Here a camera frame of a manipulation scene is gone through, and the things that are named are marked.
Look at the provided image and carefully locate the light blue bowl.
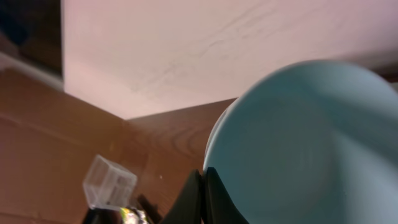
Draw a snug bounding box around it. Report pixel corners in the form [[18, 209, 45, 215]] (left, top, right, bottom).
[[203, 60, 397, 223]]

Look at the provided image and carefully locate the clear plastic bin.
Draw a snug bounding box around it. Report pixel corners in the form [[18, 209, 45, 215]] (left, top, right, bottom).
[[83, 154, 137, 211]]

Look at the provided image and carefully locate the crumpled yellow snack wrapper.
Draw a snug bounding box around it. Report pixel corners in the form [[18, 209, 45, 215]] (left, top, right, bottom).
[[119, 208, 149, 224]]

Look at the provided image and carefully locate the brown serving tray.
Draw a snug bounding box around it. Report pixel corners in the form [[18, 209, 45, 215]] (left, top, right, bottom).
[[81, 208, 123, 224]]

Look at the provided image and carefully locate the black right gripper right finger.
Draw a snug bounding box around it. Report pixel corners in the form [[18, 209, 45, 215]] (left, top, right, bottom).
[[202, 167, 248, 224]]

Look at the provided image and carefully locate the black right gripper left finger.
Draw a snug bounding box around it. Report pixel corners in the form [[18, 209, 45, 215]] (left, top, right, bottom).
[[160, 170, 202, 224]]

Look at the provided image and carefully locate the brown cardboard box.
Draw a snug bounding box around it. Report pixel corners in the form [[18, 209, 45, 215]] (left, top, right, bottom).
[[1, 69, 123, 223]]

